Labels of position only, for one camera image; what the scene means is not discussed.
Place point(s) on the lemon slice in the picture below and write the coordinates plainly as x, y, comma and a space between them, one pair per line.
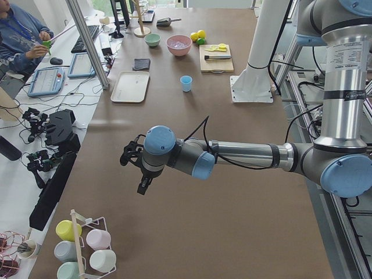
222, 46

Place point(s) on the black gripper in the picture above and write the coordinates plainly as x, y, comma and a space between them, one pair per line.
146, 175

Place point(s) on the white cup in rack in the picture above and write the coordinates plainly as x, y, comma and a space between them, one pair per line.
103, 260

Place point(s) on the person in blue hoodie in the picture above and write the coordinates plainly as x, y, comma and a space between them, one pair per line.
22, 36

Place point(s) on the blue teach pendant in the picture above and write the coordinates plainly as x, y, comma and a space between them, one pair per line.
81, 67
46, 82

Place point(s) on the pink cup in rack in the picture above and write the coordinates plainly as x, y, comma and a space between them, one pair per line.
98, 239

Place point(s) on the green lime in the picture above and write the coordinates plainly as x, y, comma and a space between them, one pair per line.
200, 41

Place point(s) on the grey folded cloth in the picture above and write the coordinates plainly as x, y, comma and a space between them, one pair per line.
141, 64

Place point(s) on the pink bowl of ice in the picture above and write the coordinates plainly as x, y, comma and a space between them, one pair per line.
179, 45

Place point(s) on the aluminium frame post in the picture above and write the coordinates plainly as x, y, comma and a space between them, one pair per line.
82, 28

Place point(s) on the yellow cup in rack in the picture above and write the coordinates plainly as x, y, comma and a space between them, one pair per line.
64, 230

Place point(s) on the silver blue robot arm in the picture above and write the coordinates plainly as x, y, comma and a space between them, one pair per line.
337, 159

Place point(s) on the yellow lemon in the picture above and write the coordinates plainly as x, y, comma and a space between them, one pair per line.
201, 34
194, 37

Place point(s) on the grey cup in rack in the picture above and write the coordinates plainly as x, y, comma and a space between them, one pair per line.
65, 251

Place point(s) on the wooden cup tree stand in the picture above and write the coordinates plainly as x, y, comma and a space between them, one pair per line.
141, 31

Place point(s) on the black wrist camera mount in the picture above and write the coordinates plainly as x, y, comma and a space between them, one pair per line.
132, 153

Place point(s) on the beige rabbit tray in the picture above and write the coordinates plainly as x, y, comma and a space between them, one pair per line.
130, 87

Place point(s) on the bamboo cutting board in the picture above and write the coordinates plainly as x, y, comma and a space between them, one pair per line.
215, 66

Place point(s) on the green ceramic bowl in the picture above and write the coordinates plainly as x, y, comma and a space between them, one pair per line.
152, 39

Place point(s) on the white camera post base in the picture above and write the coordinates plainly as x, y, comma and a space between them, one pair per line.
253, 85

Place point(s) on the white wire cup rack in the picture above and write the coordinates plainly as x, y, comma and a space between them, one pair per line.
81, 227

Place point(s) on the mint cup in rack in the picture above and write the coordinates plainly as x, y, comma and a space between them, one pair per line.
68, 270

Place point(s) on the light blue plastic cup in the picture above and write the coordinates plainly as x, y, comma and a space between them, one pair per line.
186, 83

